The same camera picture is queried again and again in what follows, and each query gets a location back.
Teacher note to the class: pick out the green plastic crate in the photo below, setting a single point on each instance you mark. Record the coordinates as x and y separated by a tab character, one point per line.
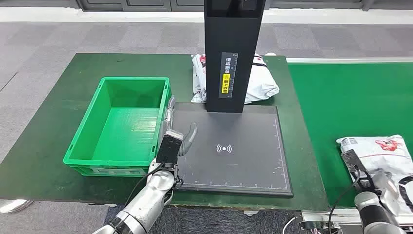
129	129

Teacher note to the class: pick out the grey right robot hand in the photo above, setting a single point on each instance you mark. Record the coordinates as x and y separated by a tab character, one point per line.
388	190

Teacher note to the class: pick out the small white round object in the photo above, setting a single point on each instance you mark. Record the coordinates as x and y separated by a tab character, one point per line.
270	54

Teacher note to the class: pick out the white table bracket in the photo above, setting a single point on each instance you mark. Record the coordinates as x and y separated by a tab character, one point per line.
250	212

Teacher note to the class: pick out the speckled right wrist camera box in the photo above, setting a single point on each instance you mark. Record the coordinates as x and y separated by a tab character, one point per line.
355	164

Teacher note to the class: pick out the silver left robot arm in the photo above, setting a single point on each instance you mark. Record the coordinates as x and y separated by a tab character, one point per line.
148	200

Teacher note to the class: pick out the aluminium conveyor frame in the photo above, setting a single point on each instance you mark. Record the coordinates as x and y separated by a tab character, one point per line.
322	60

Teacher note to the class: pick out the green conveyor belt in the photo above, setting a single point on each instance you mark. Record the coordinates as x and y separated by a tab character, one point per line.
348	103

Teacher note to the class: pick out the grey parcel bag small logo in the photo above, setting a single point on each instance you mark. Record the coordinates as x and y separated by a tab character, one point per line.
387	155

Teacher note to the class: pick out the grey glass partition frame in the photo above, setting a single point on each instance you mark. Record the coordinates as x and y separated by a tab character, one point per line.
145	5

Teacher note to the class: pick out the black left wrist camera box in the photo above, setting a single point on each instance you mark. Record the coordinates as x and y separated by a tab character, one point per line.
169	147

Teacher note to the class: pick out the white parcel bag red print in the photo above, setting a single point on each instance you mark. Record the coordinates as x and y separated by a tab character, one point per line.
261	84

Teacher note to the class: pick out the black inbound scanning machine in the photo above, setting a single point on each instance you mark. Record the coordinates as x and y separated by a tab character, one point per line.
232	139

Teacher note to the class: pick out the shiny metal foot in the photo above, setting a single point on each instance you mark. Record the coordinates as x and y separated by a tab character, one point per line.
14	205

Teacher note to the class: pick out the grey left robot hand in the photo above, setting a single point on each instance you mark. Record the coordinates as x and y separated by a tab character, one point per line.
188	139

